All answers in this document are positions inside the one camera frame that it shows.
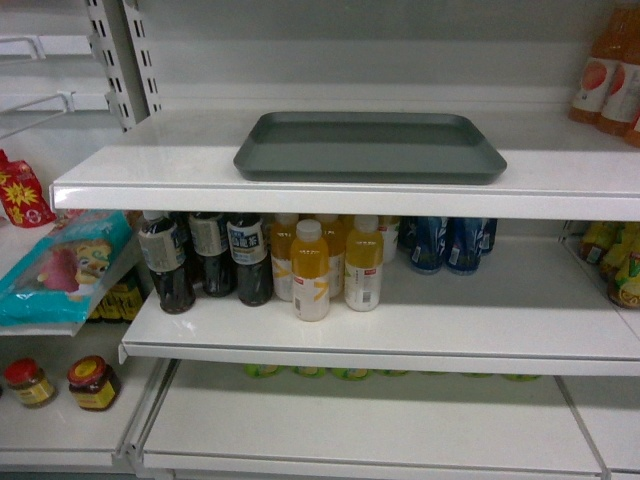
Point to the grey rectangular serving tray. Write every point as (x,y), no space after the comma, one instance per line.
(368,147)

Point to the yellow juice bottle front left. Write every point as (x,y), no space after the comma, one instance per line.
(310,269)

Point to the yellow juice bottle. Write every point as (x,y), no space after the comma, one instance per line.
(364,264)
(334,235)
(283,232)
(310,269)

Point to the yellow juice bottle back middle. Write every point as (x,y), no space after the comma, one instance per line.
(334,235)

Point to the yellow juice bottle back left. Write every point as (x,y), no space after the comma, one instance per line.
(283,232)

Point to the yellow juice bottle front right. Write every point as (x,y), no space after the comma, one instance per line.
(364,264)

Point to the dark tea bottle right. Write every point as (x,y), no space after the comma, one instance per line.
(250,254)

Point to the dark tea bottle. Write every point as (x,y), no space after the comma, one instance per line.
(210,239)
(162,248)
(250,254)

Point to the blue drink bottle left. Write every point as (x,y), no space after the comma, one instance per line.
(427,254)

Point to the blue drink bottle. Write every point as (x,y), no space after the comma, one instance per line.
(427,254)
(463,244)

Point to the dark tea bottle middle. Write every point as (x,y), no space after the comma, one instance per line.
(210,239)

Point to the blue drink bottle right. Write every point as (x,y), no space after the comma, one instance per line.
(463,244)

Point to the dark tea bottle left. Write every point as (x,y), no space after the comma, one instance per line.
(162,248)

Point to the white upper shelf board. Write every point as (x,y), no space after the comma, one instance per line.
(183,160)

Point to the white shelf board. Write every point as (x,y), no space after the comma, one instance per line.
(532,308)
(183,160)
(215,418)

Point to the white lower shelf board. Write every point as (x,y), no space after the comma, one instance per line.
(215,418)

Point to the white middle shelf board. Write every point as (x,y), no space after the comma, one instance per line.
(532,308)

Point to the red lid sauce jar right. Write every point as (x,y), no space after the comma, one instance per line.
(93,383)

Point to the red lid sauce jar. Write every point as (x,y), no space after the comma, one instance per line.
(93,383)
(29,383)

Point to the teal snack bag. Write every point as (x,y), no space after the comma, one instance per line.
(66,274)

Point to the white slotted shelf upright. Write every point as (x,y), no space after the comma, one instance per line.
(120,43)

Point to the yellow lemon tea bottles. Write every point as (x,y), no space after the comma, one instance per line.
(614,248)

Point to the red snack pouch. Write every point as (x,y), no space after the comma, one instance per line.
(22,195)

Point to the orange juice bottle left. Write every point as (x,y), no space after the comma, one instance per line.
(597,74)

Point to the orange juice bottle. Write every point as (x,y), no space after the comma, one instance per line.
(597,74)
(622,100)

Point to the red lid sauce jar left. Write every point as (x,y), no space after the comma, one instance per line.
(29,383)

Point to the orange juice bottle right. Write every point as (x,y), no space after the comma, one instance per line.
(622,100)

